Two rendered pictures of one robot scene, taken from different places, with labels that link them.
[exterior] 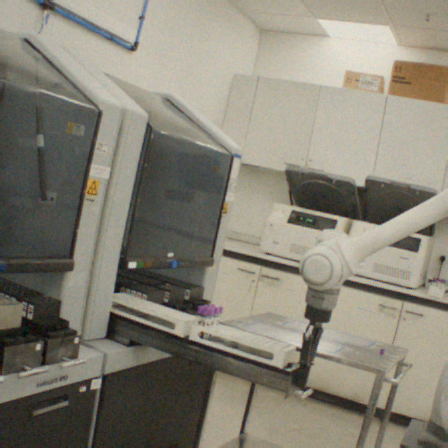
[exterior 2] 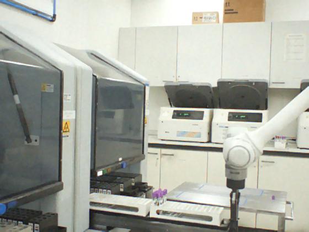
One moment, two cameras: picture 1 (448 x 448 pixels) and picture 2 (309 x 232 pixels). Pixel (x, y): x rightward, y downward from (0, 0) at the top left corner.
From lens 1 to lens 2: 0.26 m
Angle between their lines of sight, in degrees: 6
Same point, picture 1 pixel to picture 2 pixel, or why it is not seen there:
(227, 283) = not seen: hidden behind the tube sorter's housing
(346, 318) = (222, 172)
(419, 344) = (275, 181)
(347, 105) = (197, 36)
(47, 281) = (42, 201)
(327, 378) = not seen: hidden behind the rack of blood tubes
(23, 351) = not seen: outside the picture
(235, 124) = (126, 61)
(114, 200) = (81, 132)
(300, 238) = (182, 126)
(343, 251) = (252, 140)
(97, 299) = (80, 203)
